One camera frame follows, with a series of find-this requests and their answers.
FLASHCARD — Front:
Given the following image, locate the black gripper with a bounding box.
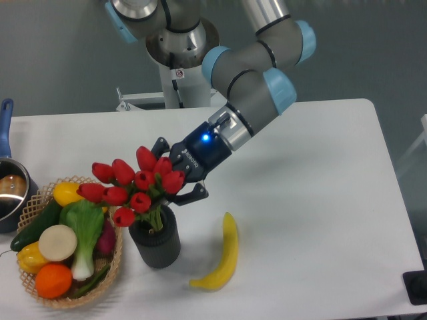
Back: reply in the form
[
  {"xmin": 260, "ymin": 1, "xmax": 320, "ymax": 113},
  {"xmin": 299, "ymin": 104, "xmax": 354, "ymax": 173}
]
[{"xmin": 151, "ymin": 122, "xmax": 232, "ymax": 206}]

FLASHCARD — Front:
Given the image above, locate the red tulip bouquet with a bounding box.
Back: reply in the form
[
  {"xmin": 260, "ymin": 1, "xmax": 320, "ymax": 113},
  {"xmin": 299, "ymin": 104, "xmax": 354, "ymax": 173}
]
[{"xmin": 77, "ymin": 146, "xmax": 185, "ymax": 233}]

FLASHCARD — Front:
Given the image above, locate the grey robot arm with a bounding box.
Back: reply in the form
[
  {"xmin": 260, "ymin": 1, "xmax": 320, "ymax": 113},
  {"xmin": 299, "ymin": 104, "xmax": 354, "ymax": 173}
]
[{"xmin": 105, "ymin": 1, "xmax": 316, "ymax": 205}]

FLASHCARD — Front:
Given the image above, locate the dark grey ribbed vase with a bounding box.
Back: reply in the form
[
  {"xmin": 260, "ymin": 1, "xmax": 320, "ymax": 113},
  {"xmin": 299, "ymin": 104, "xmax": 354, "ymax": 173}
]
[{"xmin": 129, "ymin": 205, "xmax": 181, "ymax": 269}]

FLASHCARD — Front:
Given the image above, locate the green bok choy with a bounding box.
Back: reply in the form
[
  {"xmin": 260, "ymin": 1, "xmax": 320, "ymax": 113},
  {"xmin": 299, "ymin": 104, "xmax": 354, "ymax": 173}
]
[{"xmin": 59, "ymin": 199, "xmax": 104, "ymax": 281}]

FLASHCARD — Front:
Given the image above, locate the purple red radish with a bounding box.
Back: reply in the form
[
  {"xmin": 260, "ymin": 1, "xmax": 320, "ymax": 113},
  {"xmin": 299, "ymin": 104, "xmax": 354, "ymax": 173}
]
[{"xmin": 96, "ymin": 219, "xmax": 116, "ymax": 255}]

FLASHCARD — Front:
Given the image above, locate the yellow squash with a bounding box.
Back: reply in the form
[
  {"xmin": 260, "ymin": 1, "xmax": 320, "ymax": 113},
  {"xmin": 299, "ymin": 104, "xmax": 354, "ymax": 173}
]
[{"xmin": 53, "ymin": 182, "xmax": 107, "ymax": 213}]

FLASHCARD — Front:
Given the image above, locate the yellow banana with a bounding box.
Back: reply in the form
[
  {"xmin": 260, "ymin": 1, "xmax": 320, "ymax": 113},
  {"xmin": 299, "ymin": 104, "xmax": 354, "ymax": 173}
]
[{"xmin": 189, "ymin": 212, "xmax": 240, "ymax": 291}]

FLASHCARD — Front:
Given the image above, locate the woven wicker basket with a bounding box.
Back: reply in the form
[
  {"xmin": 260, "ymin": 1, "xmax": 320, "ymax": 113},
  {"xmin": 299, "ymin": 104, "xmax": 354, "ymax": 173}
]
[{"xmin": 17, "ymin": 175, "xmax": 123, "ymax": 309}]

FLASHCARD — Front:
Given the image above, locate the dark green cucumber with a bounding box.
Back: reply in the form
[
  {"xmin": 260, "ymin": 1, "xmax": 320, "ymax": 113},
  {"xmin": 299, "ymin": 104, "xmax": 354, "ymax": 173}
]
[{"xmin": 10, "ymin": 200, "xmax": 62, "ymax": 252}]

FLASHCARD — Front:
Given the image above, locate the white round radish slice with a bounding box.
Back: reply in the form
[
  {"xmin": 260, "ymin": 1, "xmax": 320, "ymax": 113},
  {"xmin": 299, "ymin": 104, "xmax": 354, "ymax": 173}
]
[{"xmin": 38, "ymin": 225, "xmax": 77, "ymax": 262}]

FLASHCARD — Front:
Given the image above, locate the green bean pod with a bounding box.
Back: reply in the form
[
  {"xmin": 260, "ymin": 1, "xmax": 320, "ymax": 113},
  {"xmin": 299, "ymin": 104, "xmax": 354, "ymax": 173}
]
[{"xmin": 71, "ymin": 265, "xmax": 110, "ymax": 299}]

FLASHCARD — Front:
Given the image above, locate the orange fruit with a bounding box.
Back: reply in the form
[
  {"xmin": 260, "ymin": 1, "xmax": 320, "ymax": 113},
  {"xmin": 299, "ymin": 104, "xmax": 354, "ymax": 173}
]
[{"xmin": 35, "ymin": 263, "xmax": 73, "ymax": 299}]

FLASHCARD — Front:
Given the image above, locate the yellow bell pepper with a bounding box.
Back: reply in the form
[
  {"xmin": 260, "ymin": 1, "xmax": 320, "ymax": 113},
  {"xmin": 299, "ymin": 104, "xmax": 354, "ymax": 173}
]
[{"xmin": 17, "ymin": 241, "xmax": 50, "ymax": 274}]

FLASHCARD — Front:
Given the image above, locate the black device at table edge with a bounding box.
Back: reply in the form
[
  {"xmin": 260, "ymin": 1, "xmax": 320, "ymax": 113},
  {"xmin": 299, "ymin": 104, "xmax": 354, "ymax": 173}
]
[{"xmin": 402, "ymin": 270, "xmax": 426, "ymax": 305}]

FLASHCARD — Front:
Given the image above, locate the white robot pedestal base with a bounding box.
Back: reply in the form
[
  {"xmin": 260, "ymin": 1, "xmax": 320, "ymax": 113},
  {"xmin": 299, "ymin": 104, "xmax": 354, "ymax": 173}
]
[{"xmin": 116, "ymin": 17, "xmax": 220, "ymax": 111}]

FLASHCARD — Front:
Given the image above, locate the blue handled saucepan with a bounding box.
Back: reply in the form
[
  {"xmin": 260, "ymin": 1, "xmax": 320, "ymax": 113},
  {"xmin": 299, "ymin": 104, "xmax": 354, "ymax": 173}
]
[{"xmin": 1, "ymin": 98, "xmax": 38, "ymax": 233}]

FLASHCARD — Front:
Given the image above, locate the white frame at right edge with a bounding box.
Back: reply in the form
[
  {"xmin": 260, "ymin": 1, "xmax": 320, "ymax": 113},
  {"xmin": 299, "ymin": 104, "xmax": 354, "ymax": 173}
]
[{"xmin": 398, "ymin": 114, "xmax": 426, "ymax": 171}]

